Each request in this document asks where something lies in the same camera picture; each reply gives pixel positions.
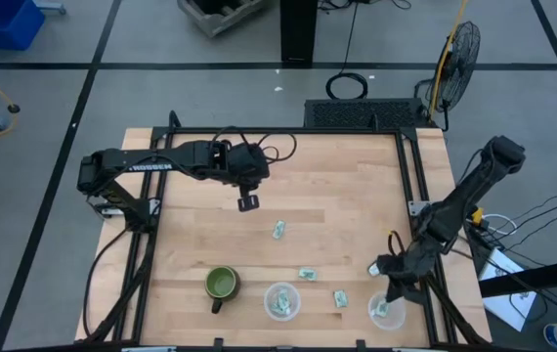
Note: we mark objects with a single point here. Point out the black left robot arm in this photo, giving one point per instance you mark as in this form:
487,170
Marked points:
146,163

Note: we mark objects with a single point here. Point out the black beam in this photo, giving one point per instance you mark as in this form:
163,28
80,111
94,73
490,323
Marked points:
537,276

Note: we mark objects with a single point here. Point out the grey pallet crate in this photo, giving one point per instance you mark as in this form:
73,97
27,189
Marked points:
220,17

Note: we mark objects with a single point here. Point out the green stevia packet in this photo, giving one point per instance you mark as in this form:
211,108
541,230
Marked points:
279,229
382,308
276,308
373,269
340,298
284,296
308,274

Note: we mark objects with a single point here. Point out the green ceramic mug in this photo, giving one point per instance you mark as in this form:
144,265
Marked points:
222,284

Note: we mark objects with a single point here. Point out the black tower case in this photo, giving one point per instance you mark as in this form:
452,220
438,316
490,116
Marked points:
298,29

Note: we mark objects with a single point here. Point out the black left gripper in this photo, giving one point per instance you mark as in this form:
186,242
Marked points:
246,163

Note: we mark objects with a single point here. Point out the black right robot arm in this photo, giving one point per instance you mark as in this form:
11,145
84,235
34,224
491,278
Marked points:
474,186

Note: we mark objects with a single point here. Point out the black computer case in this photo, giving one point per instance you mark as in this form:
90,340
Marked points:
366,113

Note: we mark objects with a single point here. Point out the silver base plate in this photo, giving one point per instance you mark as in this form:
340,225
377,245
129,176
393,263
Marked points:
417,207
110,211

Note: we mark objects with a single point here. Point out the black table frame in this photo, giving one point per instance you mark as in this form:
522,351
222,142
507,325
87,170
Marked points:
405,166

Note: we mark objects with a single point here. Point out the yellow connector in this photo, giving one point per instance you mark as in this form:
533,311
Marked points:
477,215

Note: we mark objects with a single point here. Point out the black floor fan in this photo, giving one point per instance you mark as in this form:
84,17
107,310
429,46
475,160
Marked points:
459,63

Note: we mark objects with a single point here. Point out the blue plastic bin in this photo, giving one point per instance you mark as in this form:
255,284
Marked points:
2,22

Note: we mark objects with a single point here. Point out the clear plastic container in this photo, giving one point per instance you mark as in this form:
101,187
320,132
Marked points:
294,313
396,320

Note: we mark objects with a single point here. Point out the white paper booklet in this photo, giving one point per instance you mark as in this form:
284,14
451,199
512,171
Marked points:
505,288

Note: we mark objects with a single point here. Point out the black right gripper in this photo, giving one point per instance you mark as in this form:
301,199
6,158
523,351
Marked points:
405,266

